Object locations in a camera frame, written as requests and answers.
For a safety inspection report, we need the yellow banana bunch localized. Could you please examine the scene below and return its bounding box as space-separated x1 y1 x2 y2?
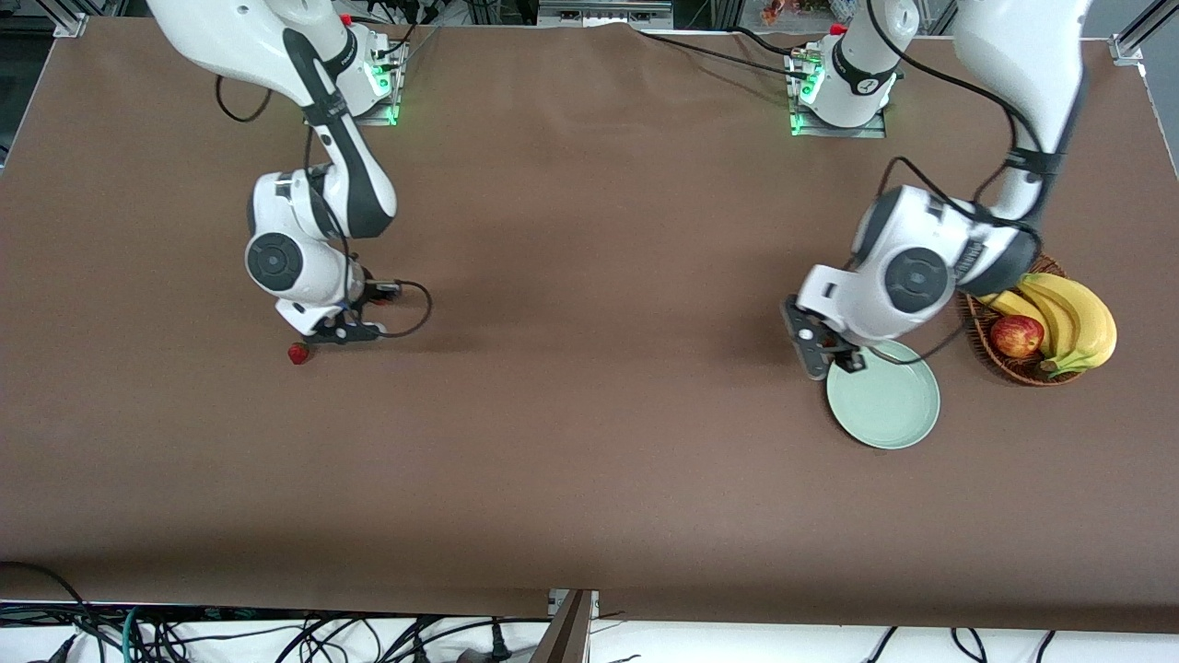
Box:
976 273 1118 378

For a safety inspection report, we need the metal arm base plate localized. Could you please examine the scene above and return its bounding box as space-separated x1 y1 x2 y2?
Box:
304 37 406 127
788 51 887 139

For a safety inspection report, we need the aluminium frame profile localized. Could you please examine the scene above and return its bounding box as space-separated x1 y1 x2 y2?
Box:
1110 0 1179 65
37 0 88 38

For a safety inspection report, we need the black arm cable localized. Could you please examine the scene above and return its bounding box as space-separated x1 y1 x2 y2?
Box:
215 74 434 340
864 0 1046 366

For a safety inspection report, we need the brown wooden post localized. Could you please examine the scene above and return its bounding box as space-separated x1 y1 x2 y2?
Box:
532 589 595 663

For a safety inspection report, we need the brown wicker basket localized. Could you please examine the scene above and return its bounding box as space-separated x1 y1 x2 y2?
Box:
956 256 1092 387

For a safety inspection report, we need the red apple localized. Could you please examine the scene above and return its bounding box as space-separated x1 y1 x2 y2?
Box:
990 315 1045 359

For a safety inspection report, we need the black cable on table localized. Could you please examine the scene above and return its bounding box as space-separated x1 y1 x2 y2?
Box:
631 26 802 75
732 26 798 56

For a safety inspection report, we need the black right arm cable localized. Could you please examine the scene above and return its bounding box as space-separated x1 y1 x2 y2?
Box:
215 74 434 340

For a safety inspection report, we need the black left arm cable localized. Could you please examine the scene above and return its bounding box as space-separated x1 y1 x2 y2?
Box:
864 0 1046 366

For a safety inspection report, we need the grey power strip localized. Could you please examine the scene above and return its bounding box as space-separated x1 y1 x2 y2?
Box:
537 0 673 29

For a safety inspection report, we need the brown table cover sheet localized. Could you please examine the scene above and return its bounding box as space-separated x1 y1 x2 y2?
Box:
0 17 1179 634

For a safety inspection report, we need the mint green round plate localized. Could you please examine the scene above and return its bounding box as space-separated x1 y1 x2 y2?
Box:
825 338 941 450

